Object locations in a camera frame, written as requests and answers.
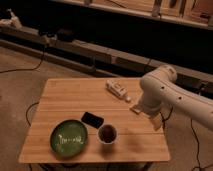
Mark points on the black smartphone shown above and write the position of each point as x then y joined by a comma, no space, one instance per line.
92,120

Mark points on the white object on ledge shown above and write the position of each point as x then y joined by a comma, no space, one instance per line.
13,21

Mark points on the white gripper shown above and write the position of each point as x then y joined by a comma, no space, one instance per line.
151,108

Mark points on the white cup with dark liquid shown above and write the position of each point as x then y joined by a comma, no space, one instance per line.
107,134

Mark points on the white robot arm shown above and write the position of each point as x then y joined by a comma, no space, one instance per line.
159,87

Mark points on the green ceramic bowl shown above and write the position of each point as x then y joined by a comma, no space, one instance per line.
68,138

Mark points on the black box on ledge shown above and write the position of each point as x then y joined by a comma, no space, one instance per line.
65,35

